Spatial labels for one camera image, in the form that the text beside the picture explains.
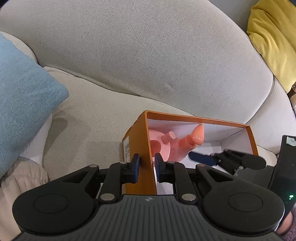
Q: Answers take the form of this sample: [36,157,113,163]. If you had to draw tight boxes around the patterned cloth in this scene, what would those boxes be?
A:
[287,83,296,113]

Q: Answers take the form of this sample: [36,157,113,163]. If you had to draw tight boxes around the pink plastic toy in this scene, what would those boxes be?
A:
[148,123,205,166]

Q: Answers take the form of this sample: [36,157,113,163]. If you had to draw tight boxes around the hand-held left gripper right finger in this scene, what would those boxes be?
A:
[154,152,241,205]

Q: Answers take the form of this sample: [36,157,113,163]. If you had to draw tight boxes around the yellow pillow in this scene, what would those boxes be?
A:
[246,0,296,93]

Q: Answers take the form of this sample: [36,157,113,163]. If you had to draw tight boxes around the person's right forearm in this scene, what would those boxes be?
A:
[275,203,296,241]

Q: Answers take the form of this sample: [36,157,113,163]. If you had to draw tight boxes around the orange cardboard box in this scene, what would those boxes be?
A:
[122,110,259,195]

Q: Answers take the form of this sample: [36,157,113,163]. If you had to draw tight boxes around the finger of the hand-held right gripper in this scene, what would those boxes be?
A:
[213,149,267,176]
[188,151,216,166]

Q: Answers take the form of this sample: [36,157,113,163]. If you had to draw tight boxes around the white cloth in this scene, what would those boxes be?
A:
[21,113,54,168]

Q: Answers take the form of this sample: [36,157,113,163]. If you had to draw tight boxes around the beige fabric sofa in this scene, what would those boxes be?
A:
[0,0,296,209]

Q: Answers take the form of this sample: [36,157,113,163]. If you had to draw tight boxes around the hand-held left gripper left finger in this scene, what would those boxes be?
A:
[50,153,141,205]

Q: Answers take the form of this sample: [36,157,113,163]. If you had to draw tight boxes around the light blue pillow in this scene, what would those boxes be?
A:
[0,32,70,179]

